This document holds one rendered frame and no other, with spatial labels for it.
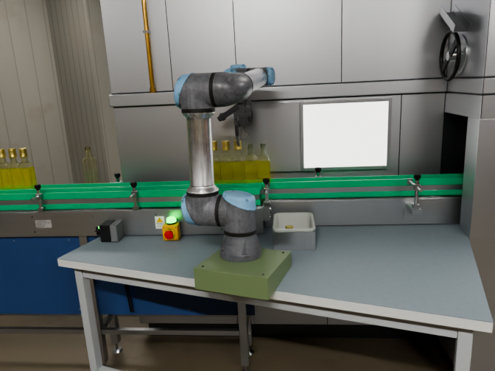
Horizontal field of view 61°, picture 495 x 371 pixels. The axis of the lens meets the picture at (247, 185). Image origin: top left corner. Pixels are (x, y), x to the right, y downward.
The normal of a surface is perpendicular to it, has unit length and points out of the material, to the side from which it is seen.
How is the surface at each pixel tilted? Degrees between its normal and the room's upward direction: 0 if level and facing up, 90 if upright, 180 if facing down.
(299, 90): 90
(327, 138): 90
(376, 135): 90
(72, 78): 90
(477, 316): 0
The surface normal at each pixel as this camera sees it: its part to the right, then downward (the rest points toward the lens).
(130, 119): -0.09, 0.25
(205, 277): -0.37, 0.24
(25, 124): 0.93, 0.04
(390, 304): -0.05, -0.97
